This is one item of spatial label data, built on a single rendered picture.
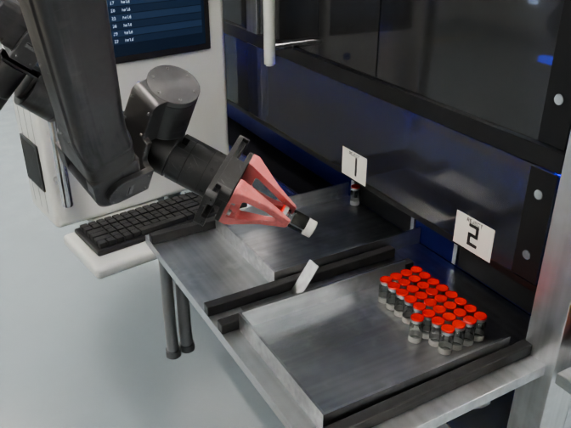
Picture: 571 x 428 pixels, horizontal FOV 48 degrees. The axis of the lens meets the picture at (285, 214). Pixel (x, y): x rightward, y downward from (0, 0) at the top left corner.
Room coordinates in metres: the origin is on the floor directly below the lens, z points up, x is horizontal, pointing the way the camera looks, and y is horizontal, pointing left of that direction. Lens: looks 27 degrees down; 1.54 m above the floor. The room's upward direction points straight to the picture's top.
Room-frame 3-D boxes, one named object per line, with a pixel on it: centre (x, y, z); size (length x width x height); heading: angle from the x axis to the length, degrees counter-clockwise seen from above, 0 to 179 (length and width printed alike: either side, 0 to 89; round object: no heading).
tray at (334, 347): (0.82, -0.14, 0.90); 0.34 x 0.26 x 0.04; 119
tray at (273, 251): (1.17, -0.06, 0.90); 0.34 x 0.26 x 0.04; 120
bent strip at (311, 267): (0.94, 0.01, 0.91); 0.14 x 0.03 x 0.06; 119
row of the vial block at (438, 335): (0.87, -0.21, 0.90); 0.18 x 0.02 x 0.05; 29
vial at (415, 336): (0.83, -0.21, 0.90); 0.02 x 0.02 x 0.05
